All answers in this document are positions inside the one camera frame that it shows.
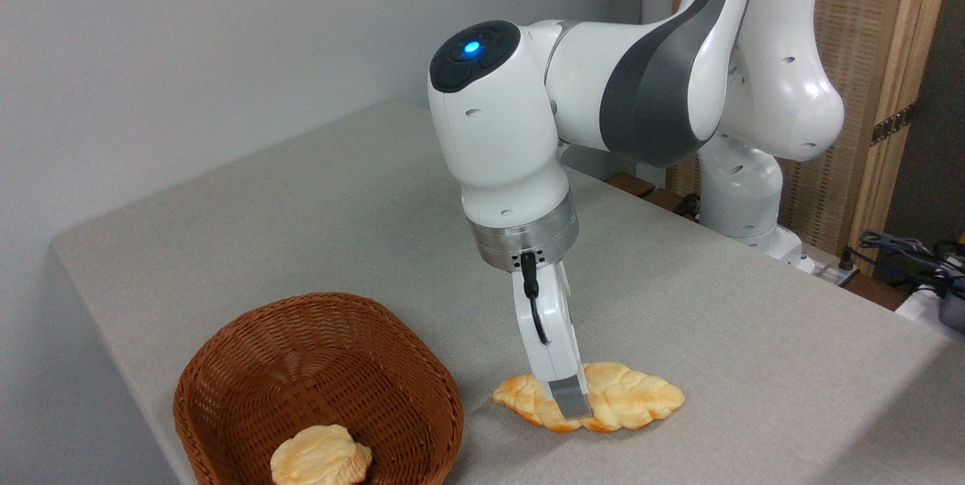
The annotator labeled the brown wicker basket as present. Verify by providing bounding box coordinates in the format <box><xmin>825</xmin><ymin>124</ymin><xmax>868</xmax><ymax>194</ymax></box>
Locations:
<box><xmin>173</xmin><ymin>292</ymin><xmax>465</xmax><ymax>485</ymax></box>

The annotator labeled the wooden woven folding screen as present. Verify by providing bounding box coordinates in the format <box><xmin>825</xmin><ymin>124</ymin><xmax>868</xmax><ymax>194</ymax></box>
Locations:
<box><xmin>667</xmin><ymin>0</ymin><xmax>958</xmax><ymax>275</ymax></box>

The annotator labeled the brass screen hinge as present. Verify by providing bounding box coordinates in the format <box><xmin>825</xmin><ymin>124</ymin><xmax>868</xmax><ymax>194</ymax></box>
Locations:
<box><xmin>870</xmin><ymin>101</ymin><xmax>919</xmax><ymax>147</ymax></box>

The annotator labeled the long braided bread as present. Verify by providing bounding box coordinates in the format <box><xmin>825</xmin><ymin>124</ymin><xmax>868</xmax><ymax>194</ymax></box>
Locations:
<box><xmin>492</xmin><ymin>361</ymin><xmax>686</xmax><ymax>434</ymax></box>

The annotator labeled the blue and black cable bundle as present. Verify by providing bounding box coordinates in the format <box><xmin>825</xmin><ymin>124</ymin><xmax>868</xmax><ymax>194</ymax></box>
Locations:
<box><xmin>858</xmin><ymin>229</ymin><xmax>965</xmax><ymax>299</ymax></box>

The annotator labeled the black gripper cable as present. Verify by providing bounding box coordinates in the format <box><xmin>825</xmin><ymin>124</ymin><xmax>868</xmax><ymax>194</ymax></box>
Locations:
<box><xmin>520</xmin><ymin>250</ymin><xmax>549</xmax><ymax>346</ymax></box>

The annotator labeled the brown wooden block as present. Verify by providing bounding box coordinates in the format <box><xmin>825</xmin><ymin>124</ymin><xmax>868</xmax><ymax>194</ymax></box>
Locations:
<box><xmin>606</xmin><ymin>172</ymin><xmax>700</xmax><ymax>223</ymax></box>

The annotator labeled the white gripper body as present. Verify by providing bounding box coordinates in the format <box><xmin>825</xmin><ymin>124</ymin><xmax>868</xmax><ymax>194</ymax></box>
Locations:
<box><xmin>512</xmin><ymin>260</ymin><xmax>584</xmax><ymax>389</ymax></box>

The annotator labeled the small round bread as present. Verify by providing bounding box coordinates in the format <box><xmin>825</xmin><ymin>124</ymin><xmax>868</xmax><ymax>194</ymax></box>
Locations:
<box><xmin>270</xmin><ymin>425</ymin><xmax>373</xmax><ymax>485</ymax></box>

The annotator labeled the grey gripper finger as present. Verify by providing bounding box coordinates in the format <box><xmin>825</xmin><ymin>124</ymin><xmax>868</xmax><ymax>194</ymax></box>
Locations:
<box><xmin>546</xmin><ymin>366</ymin><xmax>594</xmax><ymax>421</ymax></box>

